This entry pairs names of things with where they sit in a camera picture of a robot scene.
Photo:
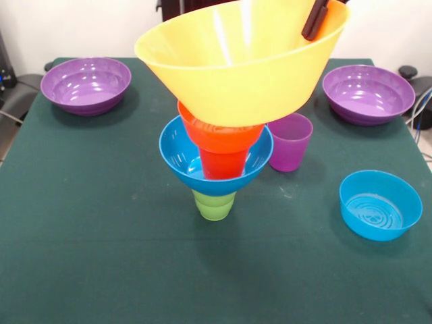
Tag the black round knob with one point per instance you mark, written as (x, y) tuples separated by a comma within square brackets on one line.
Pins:
[(407, 71)]

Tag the low blue plastic bowl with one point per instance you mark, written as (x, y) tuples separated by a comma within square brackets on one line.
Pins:
[(371, 227)]

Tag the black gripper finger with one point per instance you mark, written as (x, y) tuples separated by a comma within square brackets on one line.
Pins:
[(344, 1), (314, 25)]

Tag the black device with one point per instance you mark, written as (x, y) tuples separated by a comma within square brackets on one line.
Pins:
[(6, 77)]

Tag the purple plastic bowl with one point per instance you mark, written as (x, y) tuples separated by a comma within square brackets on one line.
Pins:
[(84, 99), (368, 103)]

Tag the deep blue plastic bowl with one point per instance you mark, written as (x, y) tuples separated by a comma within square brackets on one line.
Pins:
[(175, 158)]

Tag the orange plastic cup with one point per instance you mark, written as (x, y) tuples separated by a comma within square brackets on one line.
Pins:
[(222, 165)]

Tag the dark green table cloth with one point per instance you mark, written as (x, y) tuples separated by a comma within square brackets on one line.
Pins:
[(216, 270)]

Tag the purple plastic cup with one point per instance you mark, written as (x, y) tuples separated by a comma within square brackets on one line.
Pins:
[(292, 155)]

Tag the green plastic cup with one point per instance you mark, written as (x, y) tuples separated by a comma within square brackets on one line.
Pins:
[(212, 211)]

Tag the orange plastic bowl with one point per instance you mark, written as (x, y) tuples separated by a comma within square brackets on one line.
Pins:
[(226, 140)]

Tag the yellow plastic bowl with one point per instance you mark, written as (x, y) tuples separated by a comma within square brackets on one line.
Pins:
[(243, 94)]

